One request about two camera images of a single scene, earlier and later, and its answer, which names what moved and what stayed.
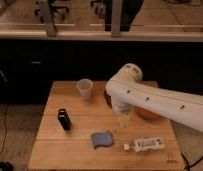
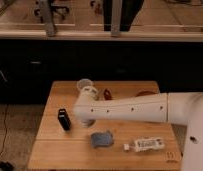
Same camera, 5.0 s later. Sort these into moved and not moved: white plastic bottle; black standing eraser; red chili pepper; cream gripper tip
Moved: cream gripper tip
Not moved: white plastic bottle; black standing eraser; red chili pepper
